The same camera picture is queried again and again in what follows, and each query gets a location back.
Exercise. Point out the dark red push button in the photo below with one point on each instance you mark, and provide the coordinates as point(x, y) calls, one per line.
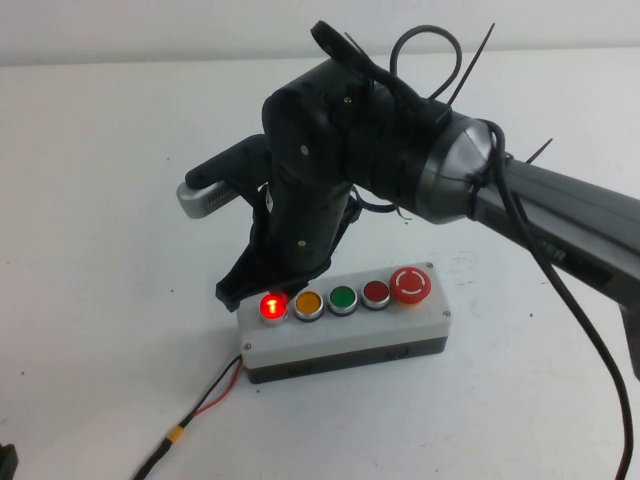
point(375, 291)

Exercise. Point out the red emergency stop mushroom button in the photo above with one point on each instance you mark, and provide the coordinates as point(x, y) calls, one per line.
point(410, 284)

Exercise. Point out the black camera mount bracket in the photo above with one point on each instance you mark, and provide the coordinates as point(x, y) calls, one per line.
point(225, 162)

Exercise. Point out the long black zip tie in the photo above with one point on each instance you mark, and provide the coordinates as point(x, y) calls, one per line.
point(475, 60)

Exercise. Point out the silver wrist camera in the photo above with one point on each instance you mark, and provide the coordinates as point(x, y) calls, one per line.
point(195, 202)

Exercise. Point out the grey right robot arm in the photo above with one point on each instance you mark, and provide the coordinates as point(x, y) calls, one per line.
point(560, 215)

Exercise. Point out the grey and black button box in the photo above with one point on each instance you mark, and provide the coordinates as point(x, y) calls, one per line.
point(350, 332)

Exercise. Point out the short black zip tie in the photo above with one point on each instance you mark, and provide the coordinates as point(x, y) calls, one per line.
point(539, 151)

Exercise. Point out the yellow push button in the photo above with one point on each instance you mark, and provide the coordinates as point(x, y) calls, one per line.
point(308, 303)

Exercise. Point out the lit red indicator button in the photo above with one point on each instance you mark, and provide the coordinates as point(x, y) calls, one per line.
point(272, 309)

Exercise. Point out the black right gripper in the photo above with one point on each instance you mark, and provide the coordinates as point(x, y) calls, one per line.
point(300, 200)

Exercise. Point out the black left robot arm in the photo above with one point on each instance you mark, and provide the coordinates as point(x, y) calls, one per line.
point(7, 456)

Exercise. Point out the green push button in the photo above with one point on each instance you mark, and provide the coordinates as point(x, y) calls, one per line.
point(342, 297)

